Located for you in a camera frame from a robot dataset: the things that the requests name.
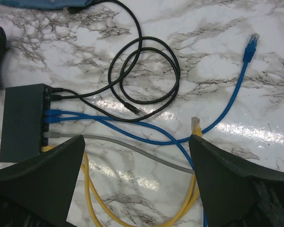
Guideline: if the black network switch box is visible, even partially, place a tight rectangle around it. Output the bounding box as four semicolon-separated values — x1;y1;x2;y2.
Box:
0;84;52;163

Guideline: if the blue cloth placemat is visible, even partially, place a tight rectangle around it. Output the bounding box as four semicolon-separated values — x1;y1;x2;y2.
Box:
0;0;93;10

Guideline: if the blue ethernet cable long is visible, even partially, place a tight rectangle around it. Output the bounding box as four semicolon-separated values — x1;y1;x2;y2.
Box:
44;33;259;146

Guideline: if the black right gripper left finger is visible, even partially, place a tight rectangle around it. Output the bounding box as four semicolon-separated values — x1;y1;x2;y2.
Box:
0;135;85;227

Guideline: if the grey ethernet cable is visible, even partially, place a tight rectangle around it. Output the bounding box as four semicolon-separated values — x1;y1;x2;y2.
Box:
44;131;195;175

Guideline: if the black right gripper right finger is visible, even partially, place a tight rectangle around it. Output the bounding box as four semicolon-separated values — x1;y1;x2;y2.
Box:
189;135;284;227

